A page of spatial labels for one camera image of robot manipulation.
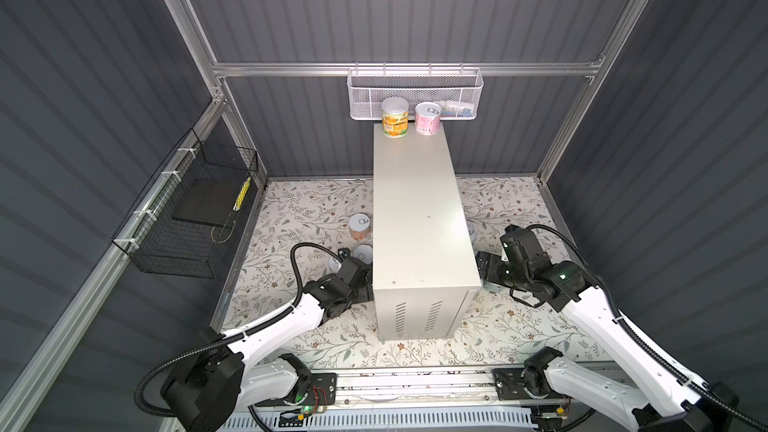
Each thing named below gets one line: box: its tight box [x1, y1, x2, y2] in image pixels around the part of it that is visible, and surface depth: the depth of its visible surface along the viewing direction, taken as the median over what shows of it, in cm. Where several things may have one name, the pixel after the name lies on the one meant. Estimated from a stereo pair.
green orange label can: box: [381, 96, 410, 138], surface depth 82 cm
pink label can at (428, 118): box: [415, 102, 442, 136], surface depth 84 cm
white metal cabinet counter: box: [373, 123, 483, 343], surface depth 71 cm
